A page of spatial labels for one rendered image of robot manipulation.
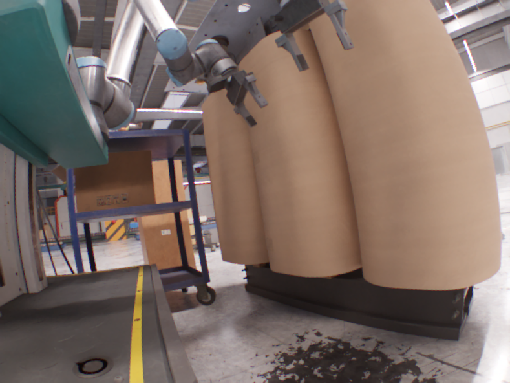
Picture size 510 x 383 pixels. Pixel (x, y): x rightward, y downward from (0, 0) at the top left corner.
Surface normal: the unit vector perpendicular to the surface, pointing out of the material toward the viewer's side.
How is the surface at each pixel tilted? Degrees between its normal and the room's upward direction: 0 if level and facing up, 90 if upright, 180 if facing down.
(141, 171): 90
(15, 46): 180
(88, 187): 90
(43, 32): 180
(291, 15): 113
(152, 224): 90
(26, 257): 90
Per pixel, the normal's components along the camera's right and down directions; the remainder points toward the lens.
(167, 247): 0.54, -0.14
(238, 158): -0.25, -0.04
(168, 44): 0.07, 0.00
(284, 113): -0.67, 0.05
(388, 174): -0.83, 0.08
